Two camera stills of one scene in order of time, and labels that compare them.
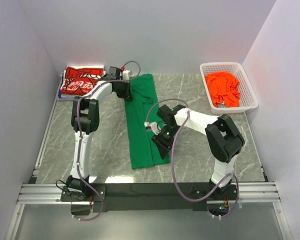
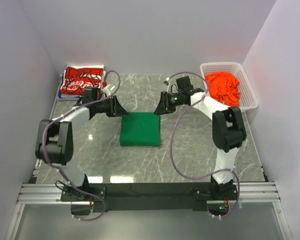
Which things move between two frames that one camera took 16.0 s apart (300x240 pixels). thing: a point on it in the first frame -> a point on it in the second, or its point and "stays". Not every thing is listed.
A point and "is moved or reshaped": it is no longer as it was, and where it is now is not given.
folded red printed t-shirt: (79, 80) stays
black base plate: (151, 195) stays
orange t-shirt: (223, 88) stays
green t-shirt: (144, 151) is moved or reshaped
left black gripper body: (122, 91) -> (109, 106)
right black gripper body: (166, 136) -> (170, 102)
